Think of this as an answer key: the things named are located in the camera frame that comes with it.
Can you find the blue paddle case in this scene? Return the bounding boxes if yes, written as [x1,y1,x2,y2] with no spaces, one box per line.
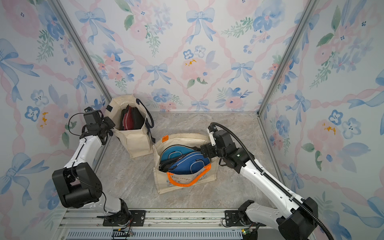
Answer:
[167,151,211,175]

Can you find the canvas bag orange handles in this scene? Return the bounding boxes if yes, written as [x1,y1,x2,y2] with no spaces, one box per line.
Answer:
[153,133,219,194]

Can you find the teal paddle case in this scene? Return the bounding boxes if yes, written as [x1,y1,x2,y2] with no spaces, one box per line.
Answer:
[160,145,195,164]

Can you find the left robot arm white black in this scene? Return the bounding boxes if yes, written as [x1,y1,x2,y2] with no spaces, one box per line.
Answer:
[52,107,133,227]

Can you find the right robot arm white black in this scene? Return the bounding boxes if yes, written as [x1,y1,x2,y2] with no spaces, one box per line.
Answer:
[201,123,319,240]

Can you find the red pouch in bag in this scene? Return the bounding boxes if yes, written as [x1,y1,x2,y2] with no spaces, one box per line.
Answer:
[120,105,145,131]

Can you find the aluminium corner post left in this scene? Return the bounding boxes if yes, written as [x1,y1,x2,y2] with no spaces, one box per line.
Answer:
[48,0,112,103]

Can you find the aluminium corner post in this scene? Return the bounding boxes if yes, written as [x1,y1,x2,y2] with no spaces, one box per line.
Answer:
[48,0,112,103]
[257,0,319,116]

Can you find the canvas bag navy handles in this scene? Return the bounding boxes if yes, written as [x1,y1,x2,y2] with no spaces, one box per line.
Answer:
[106,95,156,158]

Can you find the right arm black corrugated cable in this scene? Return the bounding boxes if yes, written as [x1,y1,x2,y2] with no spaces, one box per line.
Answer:
[209,122,335,240]

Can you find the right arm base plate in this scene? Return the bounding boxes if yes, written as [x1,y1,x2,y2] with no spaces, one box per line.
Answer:
[222,210,252,228]

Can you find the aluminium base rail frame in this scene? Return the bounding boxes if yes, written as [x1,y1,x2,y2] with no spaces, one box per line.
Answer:
[53,209,282,240]

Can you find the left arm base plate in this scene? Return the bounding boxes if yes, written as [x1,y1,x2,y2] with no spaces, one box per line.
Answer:
[103,210,147,227]

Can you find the aluminium corner post right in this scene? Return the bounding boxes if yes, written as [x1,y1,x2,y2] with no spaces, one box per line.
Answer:
[257,0,319,116]

